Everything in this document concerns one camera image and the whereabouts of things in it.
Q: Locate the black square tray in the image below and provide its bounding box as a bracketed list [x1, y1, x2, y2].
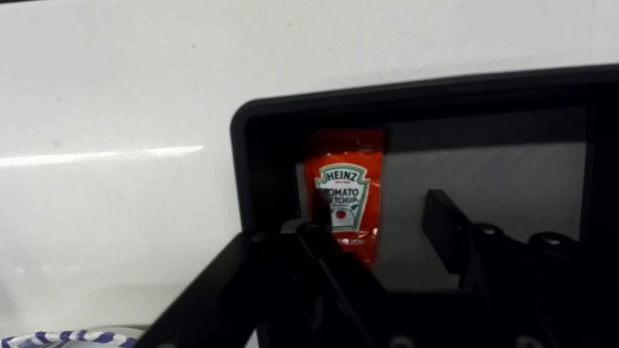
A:
[229, 62, 619, 306]

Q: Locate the blue patterned paper bowl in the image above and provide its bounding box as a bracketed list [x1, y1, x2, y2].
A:
[0, 327, 144, 348]

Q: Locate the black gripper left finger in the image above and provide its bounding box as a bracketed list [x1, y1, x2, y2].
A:
[134, 188, 405, 348]

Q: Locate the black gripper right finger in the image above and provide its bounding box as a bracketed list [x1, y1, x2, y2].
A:
[421, 188, 619, 348]

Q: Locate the orange ketchup sachet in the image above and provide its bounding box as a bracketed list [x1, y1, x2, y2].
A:
[303, 128, 388, 267]

